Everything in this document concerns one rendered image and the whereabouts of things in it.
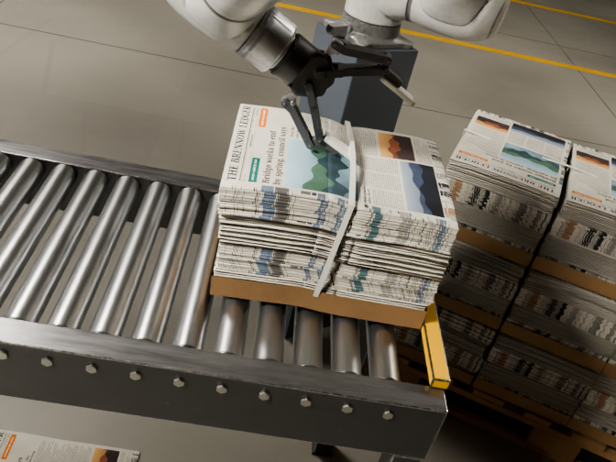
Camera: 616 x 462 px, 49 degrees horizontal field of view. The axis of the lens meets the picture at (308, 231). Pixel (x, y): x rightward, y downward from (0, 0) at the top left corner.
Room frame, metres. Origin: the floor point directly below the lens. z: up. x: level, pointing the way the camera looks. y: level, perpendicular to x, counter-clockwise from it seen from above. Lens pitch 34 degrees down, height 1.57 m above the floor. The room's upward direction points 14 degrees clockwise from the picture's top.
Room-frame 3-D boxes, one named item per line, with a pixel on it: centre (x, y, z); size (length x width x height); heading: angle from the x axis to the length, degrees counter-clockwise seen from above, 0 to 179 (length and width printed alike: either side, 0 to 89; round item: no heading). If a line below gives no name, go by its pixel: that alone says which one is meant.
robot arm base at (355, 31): (1.78, -0.01, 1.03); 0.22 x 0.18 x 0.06; 130
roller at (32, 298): (0.94, 0.42, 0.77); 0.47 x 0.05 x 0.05; 7
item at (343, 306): (1.04, -0.14, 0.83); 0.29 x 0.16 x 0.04; 7
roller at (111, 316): (0.95, 0.29, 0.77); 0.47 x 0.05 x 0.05; 7
